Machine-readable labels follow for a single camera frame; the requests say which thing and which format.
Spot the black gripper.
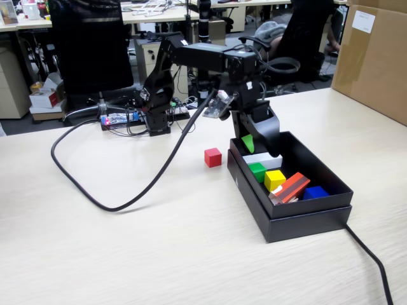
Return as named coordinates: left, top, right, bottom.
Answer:
left=221, top=79, right=284, bottom=159

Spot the green wooden cube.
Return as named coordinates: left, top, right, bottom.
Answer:
left=247, top=162, right=268, bottom=184

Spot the yellow wooden cube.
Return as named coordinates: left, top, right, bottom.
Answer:
left=264, top=170, right=287, bottom=193

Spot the red wooden cube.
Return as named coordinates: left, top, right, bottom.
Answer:
left=203, top=147, right=223, bottom=168

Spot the black cardboard box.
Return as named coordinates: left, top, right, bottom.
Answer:
left=226, top=130, right=355, bottom=244

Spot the large brown cardboard box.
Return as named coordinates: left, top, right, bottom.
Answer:
left=330, top=0, right=407, bottom=126

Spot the open white cardboard box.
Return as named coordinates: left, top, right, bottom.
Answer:
left=41, top=71, right=65, bottom=93

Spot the small white red box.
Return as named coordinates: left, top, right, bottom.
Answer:
left=29, top=88, right=66, bottom=109

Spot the white rectangular block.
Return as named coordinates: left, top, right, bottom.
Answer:
left=242, top=151, right=284, bottom=172

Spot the orange matchbox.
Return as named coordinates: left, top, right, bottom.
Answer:
left=268, top=172, right=311, bottom=207

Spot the white power strip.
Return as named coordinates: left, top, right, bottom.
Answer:
left=170, top=100, right=198, bottom=117

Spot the blue wooden cube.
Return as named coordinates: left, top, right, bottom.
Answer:
left=302, top=186, right=330, bottom=201

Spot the grey cloth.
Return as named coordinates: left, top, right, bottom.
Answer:
left=254, top=14, right=293, bottom=51

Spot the black chair with chrome arms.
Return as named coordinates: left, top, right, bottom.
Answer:
left=238, top=0, right=343, bottom=101

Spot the beige side cabinet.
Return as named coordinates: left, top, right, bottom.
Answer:
left=208, top=19, right=227, bottom=46

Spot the black segmented pole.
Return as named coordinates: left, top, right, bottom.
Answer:
left=196, top=0, right=213, bottom=100

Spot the beige office desk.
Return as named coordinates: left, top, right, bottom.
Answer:
left=0, top=5, right=192, bottom=33
left=190, top=0, right=293, bottom=10

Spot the beige drawer cabinet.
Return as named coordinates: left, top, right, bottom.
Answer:
left=135, top=37, right=188, bottom=95

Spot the controller board with red light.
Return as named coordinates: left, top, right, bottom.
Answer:
left=100, top=111, right=141, bottom=132

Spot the white paper label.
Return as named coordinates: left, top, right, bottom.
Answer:
left=352, top=10, right=376, bottom=34

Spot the white folding stand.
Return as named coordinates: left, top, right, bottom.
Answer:
left=131, top=2, right=173, bottom=17

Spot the black mesh office chair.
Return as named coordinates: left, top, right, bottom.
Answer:
left=47, top=0, right=135, bottom=123

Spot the beige low cabinet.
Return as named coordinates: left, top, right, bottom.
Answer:
left=0, top=47, right=32, bottom=120

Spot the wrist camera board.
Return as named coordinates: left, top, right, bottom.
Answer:
left=202, top=90, right=237, bottom=121

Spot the thick black cable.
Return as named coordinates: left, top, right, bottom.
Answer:
left=50, top=90, right=395, bottom=305

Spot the photo frame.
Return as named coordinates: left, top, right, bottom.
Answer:
left=0, top=0, right=20, bottom=26

